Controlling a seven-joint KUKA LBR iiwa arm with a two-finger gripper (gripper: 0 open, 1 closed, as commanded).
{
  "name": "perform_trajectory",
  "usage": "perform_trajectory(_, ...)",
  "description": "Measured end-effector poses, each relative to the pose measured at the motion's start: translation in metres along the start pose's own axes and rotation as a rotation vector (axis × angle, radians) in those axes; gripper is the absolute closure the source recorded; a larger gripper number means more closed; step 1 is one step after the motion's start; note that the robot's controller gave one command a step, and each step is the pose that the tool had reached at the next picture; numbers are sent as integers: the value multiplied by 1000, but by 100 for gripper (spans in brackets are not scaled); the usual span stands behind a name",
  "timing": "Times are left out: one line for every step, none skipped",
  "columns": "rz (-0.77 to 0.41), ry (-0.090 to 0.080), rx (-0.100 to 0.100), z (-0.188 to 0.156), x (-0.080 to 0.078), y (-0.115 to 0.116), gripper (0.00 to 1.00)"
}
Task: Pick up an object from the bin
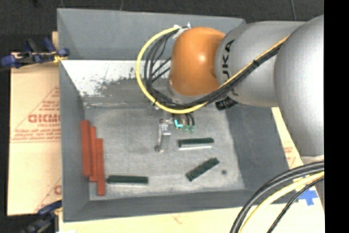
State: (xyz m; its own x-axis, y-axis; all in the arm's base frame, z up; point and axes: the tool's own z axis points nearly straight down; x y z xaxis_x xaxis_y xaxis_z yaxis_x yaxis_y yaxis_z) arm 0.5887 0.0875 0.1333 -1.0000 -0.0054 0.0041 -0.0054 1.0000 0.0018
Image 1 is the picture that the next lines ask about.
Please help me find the grey metal bin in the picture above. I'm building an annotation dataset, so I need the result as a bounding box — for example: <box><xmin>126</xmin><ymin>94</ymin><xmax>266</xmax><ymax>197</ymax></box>
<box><xmin>56</xmin><ymin>8</ymin><xmax>294</xmax><ymax>222</ymax></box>

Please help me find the dark green flat block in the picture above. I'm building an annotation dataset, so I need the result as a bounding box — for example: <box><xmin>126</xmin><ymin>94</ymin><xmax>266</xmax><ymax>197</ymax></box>
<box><xmin>107</xmin><ymin>175</ymin><xmax>149</xmax><ymax>186</ymax></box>
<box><xmin>177</xmin><ymin>137</ymin><xmax>215</xmax><ymax>151</ymax></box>
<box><xmin>185</xmin><ymin>157</ymin><xmax>220</xmax><ymax>182</ymax></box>

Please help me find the black cylinder on white bracket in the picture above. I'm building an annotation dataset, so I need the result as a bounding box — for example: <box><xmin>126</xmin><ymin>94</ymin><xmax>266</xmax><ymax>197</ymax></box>
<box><xmin>215</xmin><ymin>97</ymin><xmax>237</xmax><ymax>111</ymax></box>

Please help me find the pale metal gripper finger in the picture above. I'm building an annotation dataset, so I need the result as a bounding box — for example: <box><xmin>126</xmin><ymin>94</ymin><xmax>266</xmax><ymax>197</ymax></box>
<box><xmin>160</xmin><ymin>124</ymin><xmax>172</xmax><ymax>153</ymax></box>
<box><xmin>154</xmin><ymin>124</ymin><xmax>163</xmax><ymax>153</ymax></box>

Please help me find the brown cardboard board red print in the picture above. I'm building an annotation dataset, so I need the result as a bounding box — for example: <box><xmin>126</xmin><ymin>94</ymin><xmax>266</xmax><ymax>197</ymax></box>
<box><xmin>6</xmin><ymin>31</ymin><xmax>64</xmax><ymax>217</ymax></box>

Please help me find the red-brown flat block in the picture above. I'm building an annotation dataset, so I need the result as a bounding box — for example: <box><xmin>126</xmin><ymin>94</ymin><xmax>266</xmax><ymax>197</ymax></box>
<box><xmin>89</xmin><ymin>126</ymin><xmax>98</xmax><ymax>183</ymax></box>
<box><xmin>80</xmin><ymin>120</ymin><xmax>92</xmax><ymax>178</ymax></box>
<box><xmin>95</xmin><ymin>138</ymin><xmax>106</xmax><ymax>196</ymax></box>

